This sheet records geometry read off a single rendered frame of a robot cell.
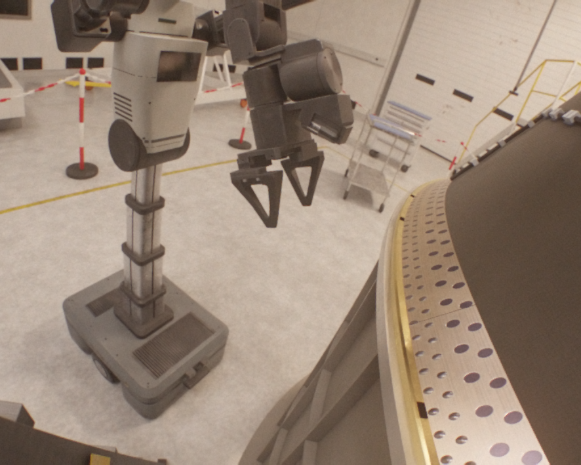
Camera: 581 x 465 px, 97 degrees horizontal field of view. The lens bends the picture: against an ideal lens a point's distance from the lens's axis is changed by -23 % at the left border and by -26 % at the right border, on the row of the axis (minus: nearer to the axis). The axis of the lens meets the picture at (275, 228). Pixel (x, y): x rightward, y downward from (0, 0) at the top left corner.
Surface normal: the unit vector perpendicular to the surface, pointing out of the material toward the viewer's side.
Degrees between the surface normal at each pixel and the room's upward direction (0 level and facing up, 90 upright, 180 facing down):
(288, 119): 60
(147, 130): 95
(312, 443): 0
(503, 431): 43
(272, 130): 90
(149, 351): 0
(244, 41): 90
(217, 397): 0
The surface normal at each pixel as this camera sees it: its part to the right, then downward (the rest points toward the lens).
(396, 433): -0.97, -0.25
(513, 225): -0.70, -0.69
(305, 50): -0.54, 0.33
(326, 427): -0.19, 0.49
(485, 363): -0.47, -0.78
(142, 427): 0.25, -0.81
